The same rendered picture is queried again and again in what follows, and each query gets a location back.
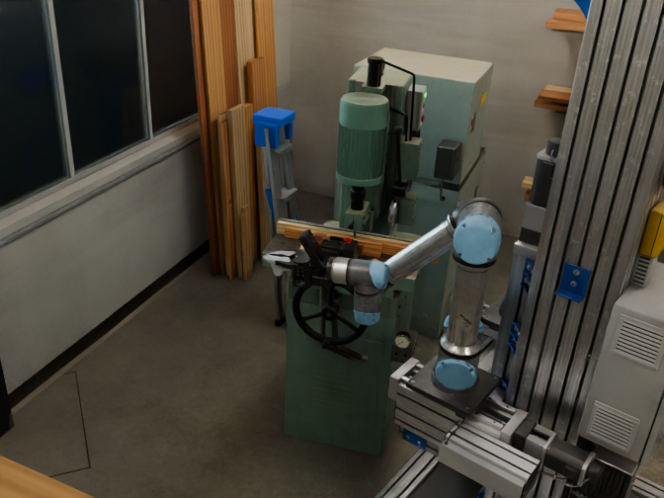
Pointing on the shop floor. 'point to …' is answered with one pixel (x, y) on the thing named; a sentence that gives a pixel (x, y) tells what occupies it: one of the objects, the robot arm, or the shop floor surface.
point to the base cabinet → (341, 381)
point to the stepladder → (267, 123)
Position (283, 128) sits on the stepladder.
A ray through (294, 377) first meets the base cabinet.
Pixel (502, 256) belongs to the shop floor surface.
